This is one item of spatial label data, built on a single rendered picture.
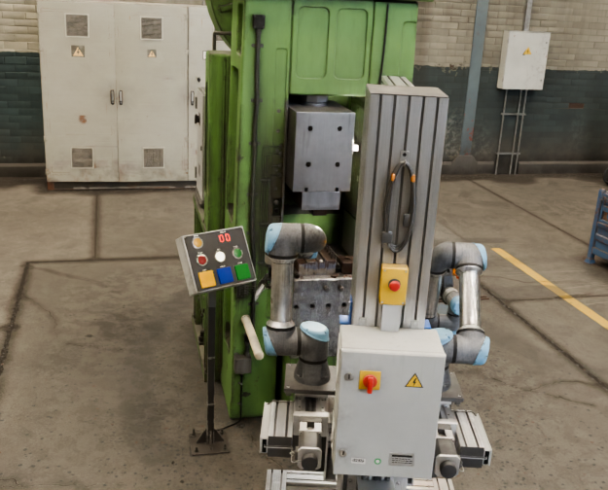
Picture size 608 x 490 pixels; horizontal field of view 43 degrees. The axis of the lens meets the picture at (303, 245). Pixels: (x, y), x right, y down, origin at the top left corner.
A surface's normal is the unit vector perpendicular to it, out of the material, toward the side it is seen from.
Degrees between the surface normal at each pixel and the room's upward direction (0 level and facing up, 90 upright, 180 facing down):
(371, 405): 90
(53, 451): 0
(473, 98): 90
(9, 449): 0
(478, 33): 90
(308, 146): 90
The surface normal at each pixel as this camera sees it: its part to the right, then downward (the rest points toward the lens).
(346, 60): 0.22, 0.32
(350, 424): -0.02, 0.32
